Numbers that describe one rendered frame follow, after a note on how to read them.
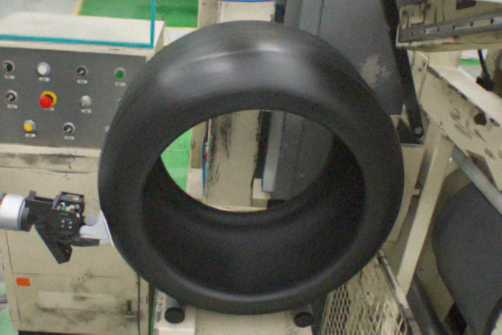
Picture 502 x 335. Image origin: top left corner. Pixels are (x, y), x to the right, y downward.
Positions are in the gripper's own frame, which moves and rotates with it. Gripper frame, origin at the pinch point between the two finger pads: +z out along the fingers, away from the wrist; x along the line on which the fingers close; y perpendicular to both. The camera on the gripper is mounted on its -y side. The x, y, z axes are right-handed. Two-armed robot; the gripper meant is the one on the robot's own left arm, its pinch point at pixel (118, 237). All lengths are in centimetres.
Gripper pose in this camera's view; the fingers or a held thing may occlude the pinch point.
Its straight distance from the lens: 114.8
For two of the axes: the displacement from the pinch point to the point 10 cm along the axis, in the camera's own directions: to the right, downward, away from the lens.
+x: -0.6, -4.5, 8.9
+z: 9.7, 1.8, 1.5
